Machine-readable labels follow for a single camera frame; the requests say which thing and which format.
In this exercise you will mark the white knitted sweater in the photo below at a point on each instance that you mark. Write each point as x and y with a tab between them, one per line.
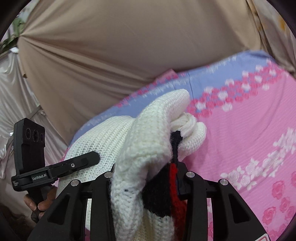
139	152

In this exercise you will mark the cream floral blanket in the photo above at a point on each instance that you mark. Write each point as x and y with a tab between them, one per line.
276	36

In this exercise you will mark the beige fabric headboard cover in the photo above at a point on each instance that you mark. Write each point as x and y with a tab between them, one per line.
82	57

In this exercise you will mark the white satin curtain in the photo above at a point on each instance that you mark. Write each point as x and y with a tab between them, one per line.
17	102

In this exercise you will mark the pink blue floral bedsheet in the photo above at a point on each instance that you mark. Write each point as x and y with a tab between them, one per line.
247	103

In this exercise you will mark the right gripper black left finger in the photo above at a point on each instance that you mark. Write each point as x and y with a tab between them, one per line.
66	217

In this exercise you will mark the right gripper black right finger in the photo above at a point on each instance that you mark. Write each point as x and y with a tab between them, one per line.
232	217

